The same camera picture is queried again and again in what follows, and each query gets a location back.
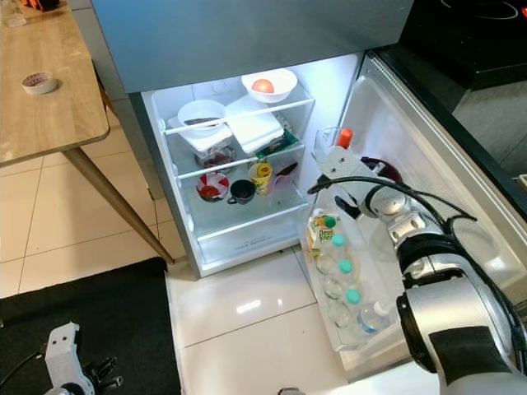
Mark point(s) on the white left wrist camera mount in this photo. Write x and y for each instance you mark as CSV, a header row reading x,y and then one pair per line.
x,y
64,350

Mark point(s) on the green food packet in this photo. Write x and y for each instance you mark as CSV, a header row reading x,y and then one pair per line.
x,y
284,141

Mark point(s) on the white capped water bottle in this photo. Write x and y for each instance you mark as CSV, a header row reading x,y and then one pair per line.
x,y
375,317

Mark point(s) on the clear tub with dark food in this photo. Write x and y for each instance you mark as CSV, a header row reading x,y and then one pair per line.
x,y
216,158

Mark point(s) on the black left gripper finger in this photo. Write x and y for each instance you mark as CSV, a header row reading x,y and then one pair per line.
x,y
117,380
111,362

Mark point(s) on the white flat rectangular tray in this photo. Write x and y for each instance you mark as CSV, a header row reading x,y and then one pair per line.
x,y
255,127

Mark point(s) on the glass shelf white rail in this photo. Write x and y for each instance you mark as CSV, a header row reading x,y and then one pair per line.
x,y
300,102
185,173
239,226

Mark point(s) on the silver two-door fridge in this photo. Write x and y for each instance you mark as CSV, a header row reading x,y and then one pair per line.
x,y
255,41

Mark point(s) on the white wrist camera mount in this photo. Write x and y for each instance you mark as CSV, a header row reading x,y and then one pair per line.
x,y
64,350
338,163

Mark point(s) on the white bowl holding fruit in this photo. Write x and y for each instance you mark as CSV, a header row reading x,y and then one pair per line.
x,y
284,90

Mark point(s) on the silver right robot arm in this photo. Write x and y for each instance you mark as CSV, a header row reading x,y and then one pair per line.
x,y
461,313

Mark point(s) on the teal capped water bottle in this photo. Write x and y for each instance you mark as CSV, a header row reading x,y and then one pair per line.
x,y
352,296
344,267
338,241

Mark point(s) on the clear glass jar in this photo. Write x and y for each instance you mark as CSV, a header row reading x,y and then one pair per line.
x,y
15,12

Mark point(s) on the dark maroon round object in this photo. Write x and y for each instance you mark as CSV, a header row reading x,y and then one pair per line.
x,y
383,169

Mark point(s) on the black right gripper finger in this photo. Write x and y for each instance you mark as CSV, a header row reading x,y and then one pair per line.
x,y
346,206
340,190

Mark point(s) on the orange and black tool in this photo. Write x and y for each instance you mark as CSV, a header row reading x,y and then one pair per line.
x,y
41,4

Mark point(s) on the red and white bowl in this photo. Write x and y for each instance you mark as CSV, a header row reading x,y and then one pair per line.
x,y
212,188

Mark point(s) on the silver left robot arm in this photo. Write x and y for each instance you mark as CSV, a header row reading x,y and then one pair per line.
x,y
67,390

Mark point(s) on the light wooden table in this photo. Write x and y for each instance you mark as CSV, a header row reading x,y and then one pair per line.
x,y
41,115

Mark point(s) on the round orange fruit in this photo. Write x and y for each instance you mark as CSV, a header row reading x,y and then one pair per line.
x,y
263,85

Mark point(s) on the white bowl with dark food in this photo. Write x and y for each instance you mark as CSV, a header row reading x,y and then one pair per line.
x,y
202,126

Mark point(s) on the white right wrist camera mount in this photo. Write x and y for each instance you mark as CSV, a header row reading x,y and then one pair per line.
x,y
338,163

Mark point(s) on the black mug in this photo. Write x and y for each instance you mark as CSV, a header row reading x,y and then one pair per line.
x,y
242,192

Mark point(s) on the green yellow juice carton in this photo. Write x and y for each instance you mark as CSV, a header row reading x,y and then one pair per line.
x,y
321,230

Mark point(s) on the orange capped bottle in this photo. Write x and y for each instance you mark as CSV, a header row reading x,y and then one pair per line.
x,y
343,138

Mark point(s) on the yellow paper cup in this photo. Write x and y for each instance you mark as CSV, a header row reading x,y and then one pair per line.
x,y
261,175

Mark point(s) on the white lidded food container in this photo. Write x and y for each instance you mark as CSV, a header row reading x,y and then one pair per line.
x,y
206,141

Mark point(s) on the beige tape roll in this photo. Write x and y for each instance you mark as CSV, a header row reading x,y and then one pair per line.
x,y
39,83

